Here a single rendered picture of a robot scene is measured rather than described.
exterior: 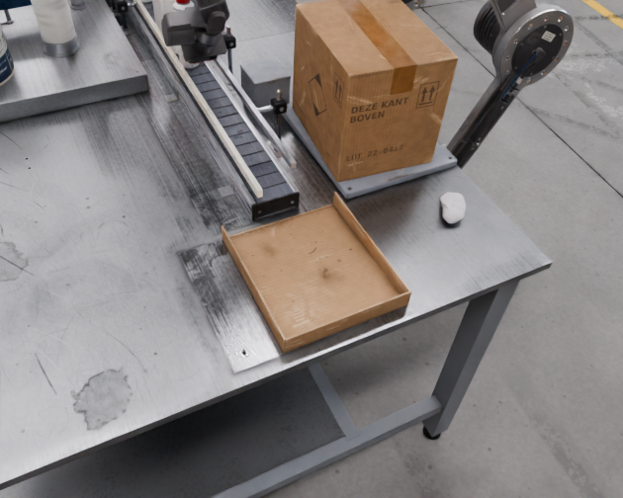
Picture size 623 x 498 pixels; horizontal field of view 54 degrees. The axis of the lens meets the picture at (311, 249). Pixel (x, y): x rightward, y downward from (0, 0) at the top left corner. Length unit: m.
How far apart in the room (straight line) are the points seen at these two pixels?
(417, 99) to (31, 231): 0.83
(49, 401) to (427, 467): 1.19
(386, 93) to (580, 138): 2.10
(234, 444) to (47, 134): 0.90
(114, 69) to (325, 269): 0.81
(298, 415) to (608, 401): 1.06
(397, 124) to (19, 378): 0.86
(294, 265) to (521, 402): 1.14
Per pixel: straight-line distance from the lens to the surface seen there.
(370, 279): 1.20
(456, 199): 1.36
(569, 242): 2.68
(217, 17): 1.35
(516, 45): 1.87
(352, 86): 1.21
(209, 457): 1.67
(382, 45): 1.31
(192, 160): 1.45
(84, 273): 1.24
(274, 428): 1.69
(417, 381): 2.07
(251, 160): 1.36
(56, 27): 1.74
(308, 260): 1.21
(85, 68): 1.71
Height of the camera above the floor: 1.74
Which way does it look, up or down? 48 degrees down
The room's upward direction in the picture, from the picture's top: 5 degrees clockwise
